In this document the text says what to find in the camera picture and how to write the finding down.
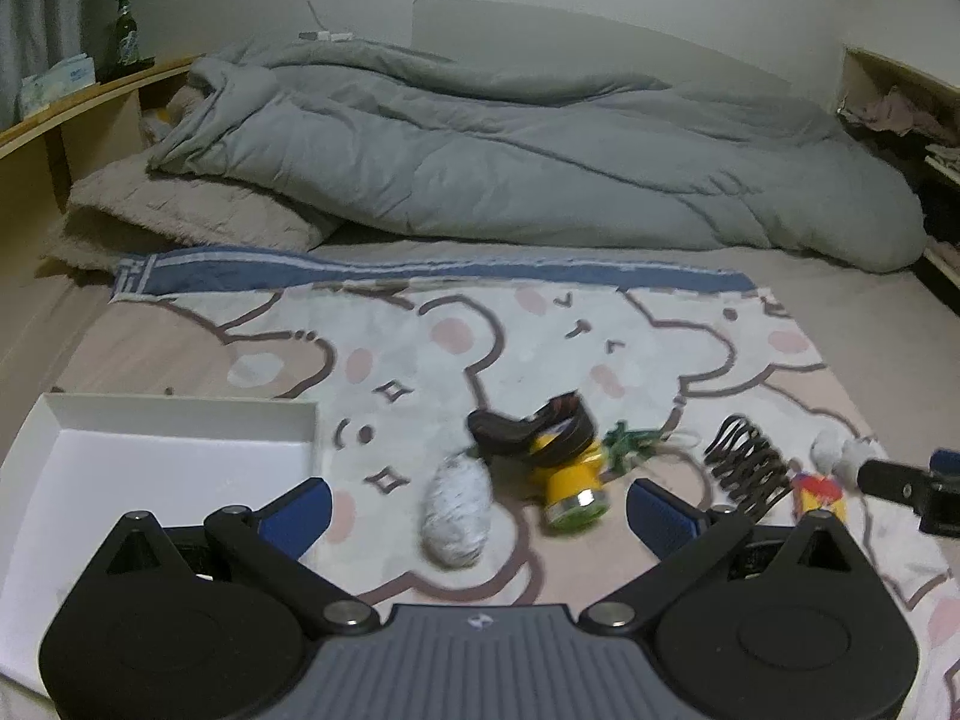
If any green glass bottle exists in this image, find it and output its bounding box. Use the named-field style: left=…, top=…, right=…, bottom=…
left=112, top=0, right=144, bottom=70

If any grey duvet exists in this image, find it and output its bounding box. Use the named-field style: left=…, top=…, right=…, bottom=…
left=146, top=37, right=928, bottom=275

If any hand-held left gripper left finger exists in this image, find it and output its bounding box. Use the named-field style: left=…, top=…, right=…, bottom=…
left=66, top=476, right=382, bottom=637

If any colourful small toy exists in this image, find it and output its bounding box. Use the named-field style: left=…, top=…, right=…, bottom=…
left=789, top=471, right=848, bottom=523

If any white cardboard box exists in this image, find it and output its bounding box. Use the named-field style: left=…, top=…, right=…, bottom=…
left=0, top=392, right=323, bottom=698

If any white cloth bundle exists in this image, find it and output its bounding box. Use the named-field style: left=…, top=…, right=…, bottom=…
left=811, top=429, right=875, bottom=482

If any green plastic toy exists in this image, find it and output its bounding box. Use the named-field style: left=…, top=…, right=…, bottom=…
left=600, top=422, right=667, bottom=478

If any wooden bedside shelf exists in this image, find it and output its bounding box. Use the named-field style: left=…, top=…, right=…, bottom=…
left=0, top=52, right=209, bottom=241

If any grey speckled fuzzy ball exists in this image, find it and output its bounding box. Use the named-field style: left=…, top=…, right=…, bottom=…
left=416, top=450, right=492, bottom=569

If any grey curtain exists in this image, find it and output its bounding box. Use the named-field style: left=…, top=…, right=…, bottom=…
left=0, top=0, right=88, bottom=130

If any yellow headlamp with black strap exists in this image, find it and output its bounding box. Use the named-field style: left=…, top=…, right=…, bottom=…
left=466, top=390, right=608, bottom=535

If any beige bed sheet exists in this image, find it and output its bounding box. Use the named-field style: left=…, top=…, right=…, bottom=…
left=0, top=225, right=960, bottom=720

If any bear printed blanket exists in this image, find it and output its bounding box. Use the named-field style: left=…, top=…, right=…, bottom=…
left=109, top=247, right=960, bottom=695

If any tissue pack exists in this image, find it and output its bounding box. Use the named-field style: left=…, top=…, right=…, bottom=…
left=18, top=52, right=99, bottom=115

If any pile of pale clothes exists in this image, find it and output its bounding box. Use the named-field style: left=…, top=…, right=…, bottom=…
left=840, top=86, right=960, bottom=166

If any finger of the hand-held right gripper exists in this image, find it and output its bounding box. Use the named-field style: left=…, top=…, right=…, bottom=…
left=857, top=457, right=935, bottom=505
left=919, top=448, right=960, bottom=535

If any open wooden shelf unit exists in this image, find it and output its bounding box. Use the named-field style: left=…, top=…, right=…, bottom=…
left=836, top=45, right=960, bottom=293

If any beige fleece pillow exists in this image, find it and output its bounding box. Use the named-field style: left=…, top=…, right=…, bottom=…
left=43, top=79, right=340, bottom=275

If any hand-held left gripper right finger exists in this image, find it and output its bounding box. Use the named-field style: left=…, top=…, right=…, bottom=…
left=579, top=478, right=898, bottom=637

